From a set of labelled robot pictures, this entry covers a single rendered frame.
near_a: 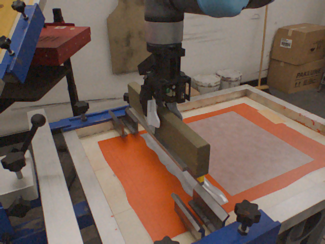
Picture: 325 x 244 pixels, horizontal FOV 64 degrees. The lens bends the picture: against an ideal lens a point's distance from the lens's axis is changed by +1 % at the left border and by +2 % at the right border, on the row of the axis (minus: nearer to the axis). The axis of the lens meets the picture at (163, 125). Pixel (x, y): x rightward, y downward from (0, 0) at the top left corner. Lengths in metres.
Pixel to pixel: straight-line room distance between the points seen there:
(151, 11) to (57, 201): 0.39
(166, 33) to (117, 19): 2.09
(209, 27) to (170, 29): 2.68
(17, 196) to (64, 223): 0.11
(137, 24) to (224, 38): 1.16
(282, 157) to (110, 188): 0.48
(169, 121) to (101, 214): 0.23
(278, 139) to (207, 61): 2.46
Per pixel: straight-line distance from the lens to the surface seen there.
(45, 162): 0.65
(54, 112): 2.75
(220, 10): 0.42
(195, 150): 0.48
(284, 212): 0.61
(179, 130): 0.52
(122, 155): 0.77
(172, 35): 0.50
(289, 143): 0.90
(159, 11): 0.49
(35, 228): 0.69
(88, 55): 2.63
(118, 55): 2.64
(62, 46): 1.45
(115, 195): 0.65
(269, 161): 0.79
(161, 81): 0.52
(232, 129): 0.91
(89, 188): 0.63
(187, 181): 0.66
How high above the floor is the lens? 1.41
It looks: 31 degrees down
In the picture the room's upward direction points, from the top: straight up
